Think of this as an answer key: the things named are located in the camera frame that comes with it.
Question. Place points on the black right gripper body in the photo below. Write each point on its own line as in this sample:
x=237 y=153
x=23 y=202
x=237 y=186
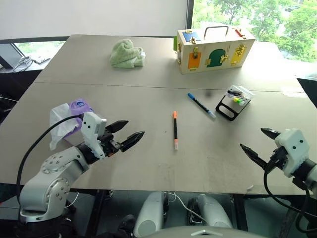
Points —
x=278 y=158

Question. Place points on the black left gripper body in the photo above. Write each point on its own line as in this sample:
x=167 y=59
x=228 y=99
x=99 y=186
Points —
x=109 y=146

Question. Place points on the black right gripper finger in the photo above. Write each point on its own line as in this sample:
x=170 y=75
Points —
x=255 y=156
x=271 y=134

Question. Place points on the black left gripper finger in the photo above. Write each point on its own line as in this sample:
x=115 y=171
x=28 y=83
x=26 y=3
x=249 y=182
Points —
x=132 y=141
x=117 y=125

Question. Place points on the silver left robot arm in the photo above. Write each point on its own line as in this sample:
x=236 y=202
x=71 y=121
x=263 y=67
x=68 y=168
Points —
x=49 y=183

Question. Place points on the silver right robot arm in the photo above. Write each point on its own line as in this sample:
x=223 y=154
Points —
x=310 y=171

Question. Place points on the orange capped black marker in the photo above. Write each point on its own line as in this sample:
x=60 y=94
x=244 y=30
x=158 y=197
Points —
x=175 y=129

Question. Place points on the blue marker pen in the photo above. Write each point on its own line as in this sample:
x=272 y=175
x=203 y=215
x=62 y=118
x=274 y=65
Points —
x=201 y=105

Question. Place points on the wooden lock box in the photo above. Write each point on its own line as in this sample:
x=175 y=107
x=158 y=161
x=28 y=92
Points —
x=218 y=44

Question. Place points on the purple tissue pack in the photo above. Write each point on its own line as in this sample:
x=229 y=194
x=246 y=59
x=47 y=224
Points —
x=80 y=105

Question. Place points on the yellow green highlighter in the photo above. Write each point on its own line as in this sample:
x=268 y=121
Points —
x=238 y=100

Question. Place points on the dark monitor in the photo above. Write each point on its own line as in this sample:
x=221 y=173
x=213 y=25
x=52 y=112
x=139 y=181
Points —
x=309 y=91

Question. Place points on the white tissue sheet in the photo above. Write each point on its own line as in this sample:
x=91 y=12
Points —
x=58 y=119

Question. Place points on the black table leg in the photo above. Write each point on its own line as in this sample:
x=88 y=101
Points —
x=97 y=213
x=239 y=213

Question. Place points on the grey rounded robot leg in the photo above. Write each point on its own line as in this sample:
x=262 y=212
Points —
x=214 y=213
x=148 y=215

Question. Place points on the light green towel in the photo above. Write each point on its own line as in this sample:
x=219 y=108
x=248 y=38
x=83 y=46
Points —
x=123 y=53

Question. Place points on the grey robot torso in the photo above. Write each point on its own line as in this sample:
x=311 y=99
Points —
x=205 y=233

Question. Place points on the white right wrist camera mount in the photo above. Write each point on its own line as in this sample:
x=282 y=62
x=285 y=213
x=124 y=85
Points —
x=294 y=148

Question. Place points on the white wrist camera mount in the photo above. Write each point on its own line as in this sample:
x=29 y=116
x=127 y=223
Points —
x=294 y=148
x=90 y=126

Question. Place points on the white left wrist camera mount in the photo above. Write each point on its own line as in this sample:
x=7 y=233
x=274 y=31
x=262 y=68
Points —
x=90 y=126

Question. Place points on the dark window frame post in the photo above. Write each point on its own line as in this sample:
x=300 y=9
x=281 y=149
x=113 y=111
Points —
x=190 y=15

